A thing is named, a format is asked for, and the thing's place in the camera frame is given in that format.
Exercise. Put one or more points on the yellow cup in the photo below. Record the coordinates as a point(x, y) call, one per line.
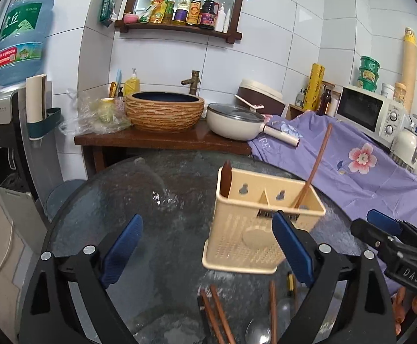
point(107, 109)

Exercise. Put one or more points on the yellow cling wrap roll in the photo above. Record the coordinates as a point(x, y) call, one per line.
point(315, 87)

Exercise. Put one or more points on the thick dark wooden utensil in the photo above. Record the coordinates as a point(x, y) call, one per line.
point(226, 182)

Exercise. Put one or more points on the small wooden box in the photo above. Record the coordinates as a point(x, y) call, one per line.
point(296, 111)

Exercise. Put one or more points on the woven pattern basin sink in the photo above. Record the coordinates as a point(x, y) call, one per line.
point(165, 113)

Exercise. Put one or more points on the beige plastic utensil holder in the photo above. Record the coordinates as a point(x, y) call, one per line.
point(244, 243)

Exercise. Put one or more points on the white kettle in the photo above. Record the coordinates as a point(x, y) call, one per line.
point(405, 143)

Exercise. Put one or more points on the yellow dish soap bottle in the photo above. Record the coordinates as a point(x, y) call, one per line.
point(131, 85)

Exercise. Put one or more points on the purple floral cloth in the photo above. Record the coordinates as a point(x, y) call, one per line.
point(358, 182)

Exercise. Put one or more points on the wooden framed mirror shelf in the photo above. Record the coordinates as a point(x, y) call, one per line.
point(238, 7)

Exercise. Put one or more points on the yellow green refill pouch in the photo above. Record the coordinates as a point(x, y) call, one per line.
point(154, 12)

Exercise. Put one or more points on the blue water jug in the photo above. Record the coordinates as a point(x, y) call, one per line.
point(22, 39)

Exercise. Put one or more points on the red yellow label bottle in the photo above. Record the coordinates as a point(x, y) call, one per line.
point(194, 12)

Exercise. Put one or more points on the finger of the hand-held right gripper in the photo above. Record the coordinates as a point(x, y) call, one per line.
point(384, 220)
point(369, 233)

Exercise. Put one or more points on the tan jar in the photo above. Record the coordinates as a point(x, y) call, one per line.
point(400, 93)

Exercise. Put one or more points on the white microwave oven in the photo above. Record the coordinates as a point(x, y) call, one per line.
point(362, 111)

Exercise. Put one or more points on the purple label oil bottle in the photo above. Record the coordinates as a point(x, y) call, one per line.
point(181, 10)

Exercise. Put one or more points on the green label oil bottle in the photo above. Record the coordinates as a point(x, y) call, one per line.
point(169, 9)

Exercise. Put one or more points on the blue round stool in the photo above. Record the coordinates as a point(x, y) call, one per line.
point(63, 197)

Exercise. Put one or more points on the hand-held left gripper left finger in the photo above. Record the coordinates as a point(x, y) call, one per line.
point(122, 251)

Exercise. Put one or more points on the bamboo style bronze faucet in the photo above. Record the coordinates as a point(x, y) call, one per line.
point(193, 82)

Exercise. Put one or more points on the pink small bowl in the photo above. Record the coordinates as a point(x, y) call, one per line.
point(130, 18)

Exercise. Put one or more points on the small clear bottle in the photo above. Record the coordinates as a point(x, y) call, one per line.
point(300, 98)

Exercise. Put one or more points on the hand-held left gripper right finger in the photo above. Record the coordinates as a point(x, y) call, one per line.
point(292, 251)

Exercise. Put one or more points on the white jar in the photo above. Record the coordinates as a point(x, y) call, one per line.
point(387, 90)

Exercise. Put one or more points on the dark soy sauce bottle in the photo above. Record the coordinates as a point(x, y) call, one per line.
point(208, 14)

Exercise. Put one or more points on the small floral pump bottle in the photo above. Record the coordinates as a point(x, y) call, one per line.
point(120, 102)

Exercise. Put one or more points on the dark brown glass bottle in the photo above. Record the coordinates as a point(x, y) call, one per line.
point(328, 102)

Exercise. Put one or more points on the white rice paddle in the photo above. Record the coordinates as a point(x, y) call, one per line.
point(247, 102)

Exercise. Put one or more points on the green hanging packet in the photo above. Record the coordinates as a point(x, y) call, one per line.
point(107, 7)

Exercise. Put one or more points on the brown white rice cooker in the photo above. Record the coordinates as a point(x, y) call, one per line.
point(265, 95)

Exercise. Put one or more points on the glass pan lid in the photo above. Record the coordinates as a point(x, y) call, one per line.
point(235, 111)

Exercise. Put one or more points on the dark brown wooden chopstick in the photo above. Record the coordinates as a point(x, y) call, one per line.
point(224, 319)
point(208, 319)
point(273, 311)

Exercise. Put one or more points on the white paper cup tube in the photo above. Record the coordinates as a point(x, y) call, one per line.
point(35, 96)

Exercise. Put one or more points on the clear plastic bag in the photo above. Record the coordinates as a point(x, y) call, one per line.
point(83, 114)

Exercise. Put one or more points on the dark wooden washstand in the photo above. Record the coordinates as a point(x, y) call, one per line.
point(158, 138)

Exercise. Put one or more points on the green cup holder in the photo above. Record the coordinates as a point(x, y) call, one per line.
point(47, 123)

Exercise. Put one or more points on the white pump bottle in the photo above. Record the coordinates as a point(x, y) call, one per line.
point(220, 18)

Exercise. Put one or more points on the metal spoon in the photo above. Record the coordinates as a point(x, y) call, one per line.
point(258, 331)

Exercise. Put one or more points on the tall stack of paper cups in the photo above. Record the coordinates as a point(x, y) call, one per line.
point(409, 71)

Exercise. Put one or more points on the long reddish wooden chopstick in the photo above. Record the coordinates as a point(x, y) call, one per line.
point(316, 166)

